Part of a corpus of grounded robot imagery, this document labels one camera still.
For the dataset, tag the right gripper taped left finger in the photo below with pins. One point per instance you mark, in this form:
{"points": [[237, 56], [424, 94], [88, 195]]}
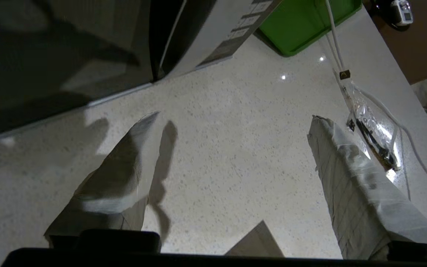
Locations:
{"points": [[113, 185]]}

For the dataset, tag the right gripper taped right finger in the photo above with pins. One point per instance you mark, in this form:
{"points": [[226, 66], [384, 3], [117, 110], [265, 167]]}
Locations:
{"points": [[358, 200]]}

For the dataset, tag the dark glass microwave door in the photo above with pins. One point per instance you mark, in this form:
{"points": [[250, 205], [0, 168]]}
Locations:
{"points": [[50, 55]]}

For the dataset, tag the clear plastic packet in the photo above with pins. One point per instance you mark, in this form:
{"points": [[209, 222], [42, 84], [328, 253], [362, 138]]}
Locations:
{"points": [[369, 126]]}

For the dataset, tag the green plastic tray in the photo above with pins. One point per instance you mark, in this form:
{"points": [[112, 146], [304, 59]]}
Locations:
{"points": [[302, 22]]}

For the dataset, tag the small white gadget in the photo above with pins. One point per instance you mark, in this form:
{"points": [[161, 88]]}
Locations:
{"points": [[401, 11]]}

